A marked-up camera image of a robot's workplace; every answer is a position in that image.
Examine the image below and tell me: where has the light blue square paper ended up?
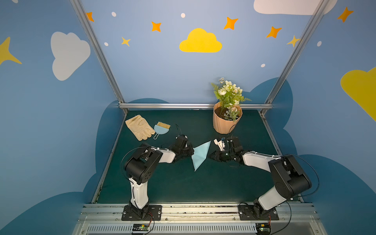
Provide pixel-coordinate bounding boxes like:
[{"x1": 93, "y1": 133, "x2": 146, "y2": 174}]
[{"x1": 192, "y1": 141, "x2": 211, "y2": 171}]

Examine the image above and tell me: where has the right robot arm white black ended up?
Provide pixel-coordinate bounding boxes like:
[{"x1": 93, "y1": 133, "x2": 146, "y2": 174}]
[{"x1": 209, "y1": 137, "x2": 312, "y2": 221}]

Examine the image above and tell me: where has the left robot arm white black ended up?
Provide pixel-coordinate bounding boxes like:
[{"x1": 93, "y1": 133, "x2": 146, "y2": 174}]
[{"x1": 121, "y1": 135, "x2": 194, "y2": 221}]

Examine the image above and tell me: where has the terracotta flower pot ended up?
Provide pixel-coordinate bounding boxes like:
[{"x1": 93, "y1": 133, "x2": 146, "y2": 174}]
[{"x1": 213, "y1": 102, "x2": 243, "y2": 134}]

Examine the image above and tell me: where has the small blue hand brush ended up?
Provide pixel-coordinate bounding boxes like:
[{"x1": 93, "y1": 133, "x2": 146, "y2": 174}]
[{"x1": 153, "y1": 121, "x2": 170, "y2": 140}]

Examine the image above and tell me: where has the beige work glove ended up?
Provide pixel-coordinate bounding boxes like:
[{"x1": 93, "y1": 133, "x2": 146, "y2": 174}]
[{"x1": 125, "y1": 115, "x2": 156, "y2": 141}]

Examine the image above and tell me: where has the artificial white flower plant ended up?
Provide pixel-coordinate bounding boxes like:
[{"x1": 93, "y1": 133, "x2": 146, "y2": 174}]
[{"x1": 211, "y1": 78, "x2": 251, "y2": 121}]

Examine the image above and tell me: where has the right controller board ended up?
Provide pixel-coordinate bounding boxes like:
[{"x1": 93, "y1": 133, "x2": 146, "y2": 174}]
[{"x1": 256, "y1": 223, "x2": 271, "y2": 235}]

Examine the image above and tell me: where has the controller board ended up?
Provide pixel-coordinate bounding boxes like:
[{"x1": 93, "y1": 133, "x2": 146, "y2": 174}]
[
  {"x1": 132, "y1": 224, "x2": 150, "y2": 234},
  {"x1": 256, "y1": 223, "x2": 271, "y2": 235}
]

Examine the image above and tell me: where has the left controller board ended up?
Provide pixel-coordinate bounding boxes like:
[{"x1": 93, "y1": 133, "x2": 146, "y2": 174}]
[{"x1": 132, "y1": 224, "x2": 150, "y2": 234}]

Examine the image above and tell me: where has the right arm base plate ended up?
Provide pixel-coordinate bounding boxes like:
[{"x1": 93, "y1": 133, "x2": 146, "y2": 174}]
[{"x1": 238, "y1": 203, "x2": 279, "y2": 221}]

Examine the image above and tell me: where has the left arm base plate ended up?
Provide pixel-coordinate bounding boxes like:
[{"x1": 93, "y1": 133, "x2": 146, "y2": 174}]
[{"x1": 121, "y1": 204, "x2": 162, "y2": 221}]

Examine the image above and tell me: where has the aluminium back frame bar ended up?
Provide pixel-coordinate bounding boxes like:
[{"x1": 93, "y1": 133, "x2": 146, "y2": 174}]
[{"x1": 118, "y1": 102, "x2": 273, "y2": 111}]

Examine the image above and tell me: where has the aluminium front rail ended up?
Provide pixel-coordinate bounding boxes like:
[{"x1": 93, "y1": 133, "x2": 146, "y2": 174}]
[{"x1": 73, "y1": 202, "x2": 327, "y2": 235}]

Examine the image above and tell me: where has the right aluminium frame post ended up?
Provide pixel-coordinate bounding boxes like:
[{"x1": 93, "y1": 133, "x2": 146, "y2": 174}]
[{"x1": 264, "y1": 0, "x2": 330, "y2": 109}]

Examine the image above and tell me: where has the aluminium frame post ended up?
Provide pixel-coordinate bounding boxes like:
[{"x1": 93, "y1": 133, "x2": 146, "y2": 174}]
[
  {"x1": 70, "y1": 0, "x2": 128, "y2": 115},
  {"x1": 264, "y1": 0, "x2": 330, "y2": 109}
]

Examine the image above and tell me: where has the left aluminium frame post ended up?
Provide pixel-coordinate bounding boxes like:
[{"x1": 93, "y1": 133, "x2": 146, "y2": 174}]
[{"x1": 70, "y1": 0, "x2": 128, "y2": 115}]

